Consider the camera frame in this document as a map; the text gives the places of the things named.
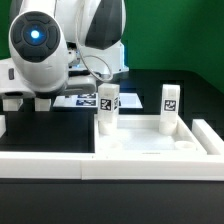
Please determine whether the white marker sheet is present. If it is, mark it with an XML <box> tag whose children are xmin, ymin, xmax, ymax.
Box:
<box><xmin>53</xmin><ymin>93</ymin><xmax>143</xmax><ymax>109</ymax></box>

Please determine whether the white U-shaped fence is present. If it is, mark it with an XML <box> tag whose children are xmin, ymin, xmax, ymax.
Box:
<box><xmin>0</xmin><ymin>119</ymin><xmax>224</xmax><ymax>181</ymax></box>

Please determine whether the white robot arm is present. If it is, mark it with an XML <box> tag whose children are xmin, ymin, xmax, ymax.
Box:
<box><xmin>0</xmin><ymin>0</ymin><xmax>128</xmax><ymax>99</ymax></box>

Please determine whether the white square table top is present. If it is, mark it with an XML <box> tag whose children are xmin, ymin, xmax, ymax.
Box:
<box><xmin>94</xmin><ymin>115</ymin><xmax>207</xmax><ymax>157</ymax></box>

